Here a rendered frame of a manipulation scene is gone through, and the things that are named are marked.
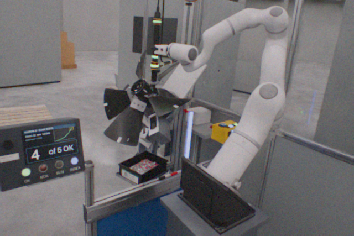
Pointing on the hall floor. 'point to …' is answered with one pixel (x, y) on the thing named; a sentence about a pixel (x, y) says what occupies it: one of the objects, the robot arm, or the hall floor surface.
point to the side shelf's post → (197, 150)
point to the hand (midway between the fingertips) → (155, 47)
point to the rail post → (90, 229)
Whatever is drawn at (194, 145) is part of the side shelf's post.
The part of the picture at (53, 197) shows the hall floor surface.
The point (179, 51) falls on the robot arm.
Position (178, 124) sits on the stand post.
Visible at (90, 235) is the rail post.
